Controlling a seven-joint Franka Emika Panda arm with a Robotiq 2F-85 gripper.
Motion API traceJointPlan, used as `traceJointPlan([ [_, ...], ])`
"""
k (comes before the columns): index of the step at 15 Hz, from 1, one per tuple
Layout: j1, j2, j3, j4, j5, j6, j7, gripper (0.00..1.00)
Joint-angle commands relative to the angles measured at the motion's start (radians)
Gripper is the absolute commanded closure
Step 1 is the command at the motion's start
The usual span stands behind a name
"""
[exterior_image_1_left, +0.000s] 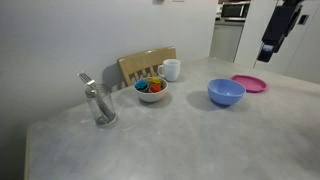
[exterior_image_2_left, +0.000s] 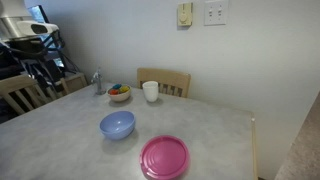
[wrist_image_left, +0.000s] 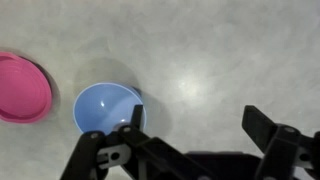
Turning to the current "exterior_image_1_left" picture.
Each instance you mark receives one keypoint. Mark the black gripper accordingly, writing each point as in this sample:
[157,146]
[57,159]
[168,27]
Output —
[280,25]

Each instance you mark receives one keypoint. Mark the pink plastic plate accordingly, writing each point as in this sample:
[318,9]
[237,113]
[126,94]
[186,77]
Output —
[251,84]

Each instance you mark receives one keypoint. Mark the microwave oven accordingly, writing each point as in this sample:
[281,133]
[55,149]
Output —
[236,11]

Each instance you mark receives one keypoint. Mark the blue plastic bowl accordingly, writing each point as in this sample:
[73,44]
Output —
[225,91]

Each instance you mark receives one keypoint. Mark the white ceramic mug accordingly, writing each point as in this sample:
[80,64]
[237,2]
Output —
[169,69]

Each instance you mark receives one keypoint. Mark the yellow cupcake liner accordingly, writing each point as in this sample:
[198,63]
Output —
[154,80]

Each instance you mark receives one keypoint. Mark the orange cupcake liner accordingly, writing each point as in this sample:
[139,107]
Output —
[155,88]

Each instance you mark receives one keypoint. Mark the beige bowl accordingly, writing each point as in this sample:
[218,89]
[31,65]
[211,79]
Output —
[152,97]

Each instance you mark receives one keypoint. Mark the wooden chair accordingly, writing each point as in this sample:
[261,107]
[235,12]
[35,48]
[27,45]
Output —
[141,64]

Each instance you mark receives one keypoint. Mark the blue cupcake liner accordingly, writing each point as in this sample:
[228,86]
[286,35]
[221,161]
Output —
[141,85]

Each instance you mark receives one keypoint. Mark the clear glass jar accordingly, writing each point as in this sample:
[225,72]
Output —
[98,115]

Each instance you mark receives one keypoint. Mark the silver fork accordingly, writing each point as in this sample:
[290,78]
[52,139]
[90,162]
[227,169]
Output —
[92,85]

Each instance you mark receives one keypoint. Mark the black wall switch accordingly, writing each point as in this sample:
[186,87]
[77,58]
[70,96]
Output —
[303,20]

